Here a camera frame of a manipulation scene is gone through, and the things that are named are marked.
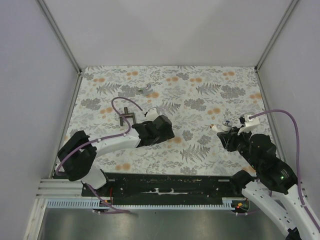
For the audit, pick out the aluminium frame post left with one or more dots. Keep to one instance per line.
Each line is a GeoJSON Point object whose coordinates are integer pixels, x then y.
{"type": "Point", "coordinates": [59, 35]}

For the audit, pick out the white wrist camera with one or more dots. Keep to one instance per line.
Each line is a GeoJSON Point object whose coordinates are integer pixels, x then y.
{"type": "Point", "coordinates": [248, 122]}
{"type": "Point", "coordinates": [151, 114]}

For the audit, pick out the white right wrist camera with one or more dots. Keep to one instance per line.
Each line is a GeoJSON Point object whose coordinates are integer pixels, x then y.
{"type": "Point", "coordinates": [248, 122]}

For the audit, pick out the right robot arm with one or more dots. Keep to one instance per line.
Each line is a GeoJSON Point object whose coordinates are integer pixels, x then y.
{"type": "Point", "coordinates": [276, 194]}

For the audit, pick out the aluminium frame post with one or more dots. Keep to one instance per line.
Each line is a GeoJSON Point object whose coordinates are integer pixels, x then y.
{"type": "Point", "coordinates": [278, 30]}
{"type": "Point", "coordinates": [59, 35]}

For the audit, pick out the aluminium frame post right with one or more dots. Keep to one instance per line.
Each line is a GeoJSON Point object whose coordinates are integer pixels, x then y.
{"type": "Point", "coordinates": [278, 30]}

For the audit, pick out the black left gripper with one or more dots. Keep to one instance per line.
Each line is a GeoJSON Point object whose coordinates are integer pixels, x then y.
{"type": "Point", "coordinates": [167, 135]}

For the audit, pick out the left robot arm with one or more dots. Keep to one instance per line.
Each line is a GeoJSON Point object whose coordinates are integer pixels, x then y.
{"type": "Point", "coordinates": [77, 156]}

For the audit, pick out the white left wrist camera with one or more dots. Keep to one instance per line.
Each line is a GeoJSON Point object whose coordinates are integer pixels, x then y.
{"type": "Point", "coordinates": [151, 114]}

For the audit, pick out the white faucet with chrome knob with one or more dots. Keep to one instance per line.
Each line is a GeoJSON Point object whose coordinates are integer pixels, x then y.
{"type": "Point", "coordinates": [225, 127]}

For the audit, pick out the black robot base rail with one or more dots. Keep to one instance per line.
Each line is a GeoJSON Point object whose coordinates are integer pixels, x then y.
{"type": "Point", "coordinates": [156, 190]}

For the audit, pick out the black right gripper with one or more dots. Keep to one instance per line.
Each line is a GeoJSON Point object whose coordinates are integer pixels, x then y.
{"type": "Point", "coordinates": [228, 138]}

